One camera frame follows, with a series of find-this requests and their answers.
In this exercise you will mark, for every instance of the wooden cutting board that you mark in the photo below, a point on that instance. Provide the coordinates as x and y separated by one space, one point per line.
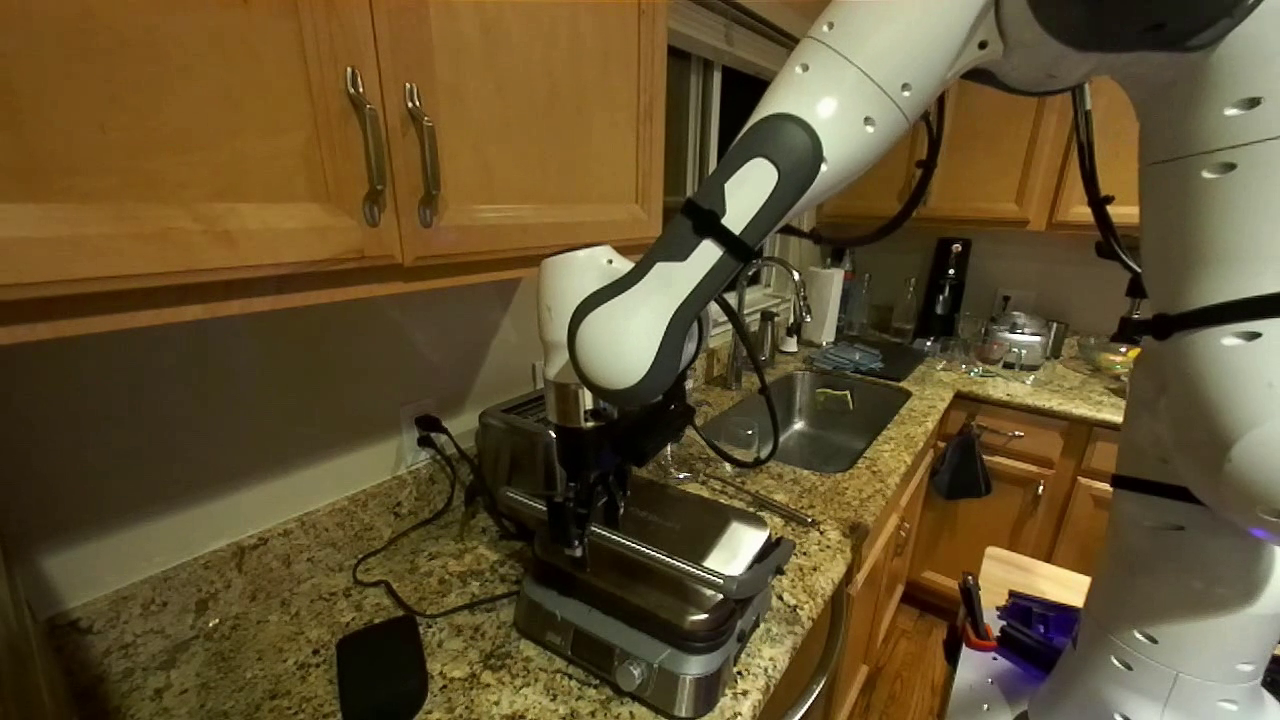
1035 579

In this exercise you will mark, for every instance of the white framed window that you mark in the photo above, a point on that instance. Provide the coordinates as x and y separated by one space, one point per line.
704 123

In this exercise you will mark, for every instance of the black flat pad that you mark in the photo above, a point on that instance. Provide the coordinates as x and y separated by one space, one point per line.
382 671

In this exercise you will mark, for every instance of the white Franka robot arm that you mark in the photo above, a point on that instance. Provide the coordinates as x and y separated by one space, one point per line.
825 83

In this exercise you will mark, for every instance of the dark dish mat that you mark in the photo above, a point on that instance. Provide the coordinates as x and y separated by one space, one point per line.
872 361

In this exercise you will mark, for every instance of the silver toaster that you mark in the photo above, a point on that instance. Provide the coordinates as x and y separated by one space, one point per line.
513 446

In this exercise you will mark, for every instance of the black hanging towel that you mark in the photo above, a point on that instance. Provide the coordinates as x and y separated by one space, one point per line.
962 469

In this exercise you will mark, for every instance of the white paper roll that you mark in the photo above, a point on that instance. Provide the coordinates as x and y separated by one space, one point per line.
825 307

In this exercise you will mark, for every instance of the silver black sandwich maker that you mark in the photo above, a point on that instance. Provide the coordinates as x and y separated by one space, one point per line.
666 585

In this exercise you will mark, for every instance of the stainless steel sink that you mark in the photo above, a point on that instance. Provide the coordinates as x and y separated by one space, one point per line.
825 415

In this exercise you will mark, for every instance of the black tall countertop appliance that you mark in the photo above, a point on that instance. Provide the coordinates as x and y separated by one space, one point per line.
947 287

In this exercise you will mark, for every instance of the chrome faucet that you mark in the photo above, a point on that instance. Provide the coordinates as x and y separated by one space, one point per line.
784 273

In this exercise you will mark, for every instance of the bowl with fruit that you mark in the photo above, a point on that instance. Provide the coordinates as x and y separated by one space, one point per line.
1110 361

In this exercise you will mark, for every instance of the black box purple light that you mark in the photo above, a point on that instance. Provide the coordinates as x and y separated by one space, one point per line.
1043 626

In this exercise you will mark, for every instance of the black wall plug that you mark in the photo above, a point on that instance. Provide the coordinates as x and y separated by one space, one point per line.
426 428

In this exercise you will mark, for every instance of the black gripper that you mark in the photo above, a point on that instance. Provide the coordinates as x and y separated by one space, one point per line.
592 463

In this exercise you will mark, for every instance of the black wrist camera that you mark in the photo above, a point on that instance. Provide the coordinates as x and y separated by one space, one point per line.
663 426

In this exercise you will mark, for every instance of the silver kettle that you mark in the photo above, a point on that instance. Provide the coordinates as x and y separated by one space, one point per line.
1020 341

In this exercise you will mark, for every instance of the wooden base cabinet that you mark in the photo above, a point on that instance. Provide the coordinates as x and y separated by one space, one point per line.
1013 512

